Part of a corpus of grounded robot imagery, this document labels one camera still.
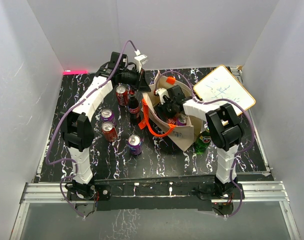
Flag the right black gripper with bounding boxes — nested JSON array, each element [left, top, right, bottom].
[[154, 96, 177, 123]]

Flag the beige canvas bag orange handles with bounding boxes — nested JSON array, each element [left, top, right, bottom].
[[138, 71, 195, 151]]

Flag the purple soda can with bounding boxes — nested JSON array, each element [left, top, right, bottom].
[[127, 134, 142, 156], [176, 113, 188, 126], [100, 108, 117, 127]]

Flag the red cola can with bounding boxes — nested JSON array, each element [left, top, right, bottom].
[[165, 117, 177, 125], [101, 121, 118, 142], [115, 85, 129, 107]]

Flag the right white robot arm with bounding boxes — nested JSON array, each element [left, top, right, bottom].
[[154, 85, 244, 199]]

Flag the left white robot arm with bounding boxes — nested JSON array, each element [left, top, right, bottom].
[[60, 50, 151, 200]]

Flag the red cola can back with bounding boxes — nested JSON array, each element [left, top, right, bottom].
[[115, 85, 129, 107]]

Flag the glass cola bottle red cap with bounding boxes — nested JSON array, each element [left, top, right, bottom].
[[128, 89, 141, 125]]

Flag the green glass bottle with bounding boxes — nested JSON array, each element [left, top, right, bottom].
[[194, 125, 212, 155]]

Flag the purple soda can front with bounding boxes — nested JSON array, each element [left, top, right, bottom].
[[127, 134, 142, 156]]

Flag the pink marker strip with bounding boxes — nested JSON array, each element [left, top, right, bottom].
[[63, 70, 89, 76]]

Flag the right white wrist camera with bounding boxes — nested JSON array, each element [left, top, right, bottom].
[[154, 87, 171, 105]]

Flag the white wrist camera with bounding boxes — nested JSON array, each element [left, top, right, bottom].
[[134, 49, 148, 72], [154, 87, 171, 105]]

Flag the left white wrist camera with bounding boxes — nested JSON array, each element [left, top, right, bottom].
[[134, 49, 148, 72]]

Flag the white board wooden frame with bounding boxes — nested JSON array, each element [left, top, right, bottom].
[[193, 65, 256, 111]]

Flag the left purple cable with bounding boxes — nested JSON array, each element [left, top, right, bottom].
[[44, 39, 140, 218]]

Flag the purple cable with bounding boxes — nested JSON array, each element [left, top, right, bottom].
[[44, 39, 140, 218], [153, 69, 256, 218]]

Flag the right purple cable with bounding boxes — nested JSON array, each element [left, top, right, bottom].
[[153, 69, 256, 218]]

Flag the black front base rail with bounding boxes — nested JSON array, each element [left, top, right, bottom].
[[65, 175, 245, 211]]

